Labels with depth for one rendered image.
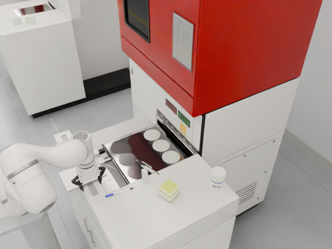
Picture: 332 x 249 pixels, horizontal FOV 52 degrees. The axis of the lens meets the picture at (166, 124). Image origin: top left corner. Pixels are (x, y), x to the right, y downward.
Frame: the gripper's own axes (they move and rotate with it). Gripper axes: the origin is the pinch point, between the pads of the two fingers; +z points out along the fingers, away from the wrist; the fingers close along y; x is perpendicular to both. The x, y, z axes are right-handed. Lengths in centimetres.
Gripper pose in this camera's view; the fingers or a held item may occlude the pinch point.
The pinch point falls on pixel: (91, 184)
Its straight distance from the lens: 170.8
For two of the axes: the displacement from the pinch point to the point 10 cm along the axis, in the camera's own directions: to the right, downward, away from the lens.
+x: 5.2, 5.5, -6.5
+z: 0.0, 7.7, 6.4
